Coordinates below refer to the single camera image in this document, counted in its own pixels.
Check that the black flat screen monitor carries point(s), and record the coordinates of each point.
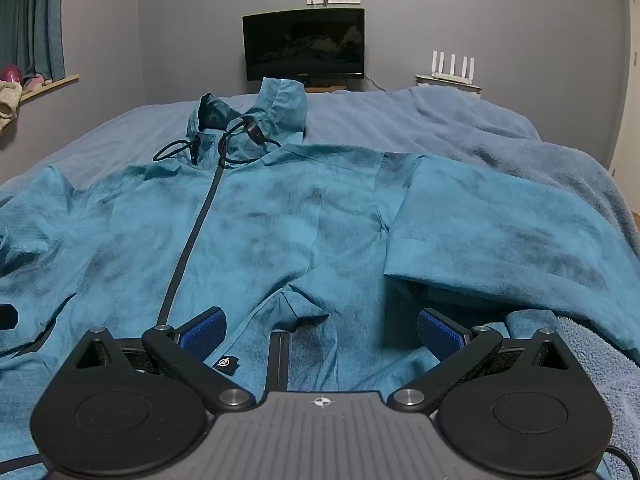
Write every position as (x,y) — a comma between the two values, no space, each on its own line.
(304,45)

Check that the beige cloth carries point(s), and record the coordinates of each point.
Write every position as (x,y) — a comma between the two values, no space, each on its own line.
(9,102)

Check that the wooden windowsill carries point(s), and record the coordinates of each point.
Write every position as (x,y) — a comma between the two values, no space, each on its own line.
(55,82)

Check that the pink plush toy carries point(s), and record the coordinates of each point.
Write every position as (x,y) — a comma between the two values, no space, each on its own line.
(34,81)

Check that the teal hooded jacket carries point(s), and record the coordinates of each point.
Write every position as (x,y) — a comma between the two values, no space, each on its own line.
(280,220)

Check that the white wardrobe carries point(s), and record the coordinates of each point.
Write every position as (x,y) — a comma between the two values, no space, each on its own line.
(631,110)

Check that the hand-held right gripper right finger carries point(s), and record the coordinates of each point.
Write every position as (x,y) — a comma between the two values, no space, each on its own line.
(441,335)

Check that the teal window curtain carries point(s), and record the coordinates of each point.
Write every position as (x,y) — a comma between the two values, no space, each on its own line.
(35,15)

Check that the blue fleece blanket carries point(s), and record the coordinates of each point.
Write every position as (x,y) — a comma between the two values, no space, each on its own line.
(450,120)

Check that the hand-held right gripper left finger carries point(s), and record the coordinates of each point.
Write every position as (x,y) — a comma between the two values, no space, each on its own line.
(204,334)

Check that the pink round object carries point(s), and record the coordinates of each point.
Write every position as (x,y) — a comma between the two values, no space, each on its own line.
(11,74)

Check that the white router with antennas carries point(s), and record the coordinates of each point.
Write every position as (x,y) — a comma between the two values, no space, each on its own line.
(452,74)

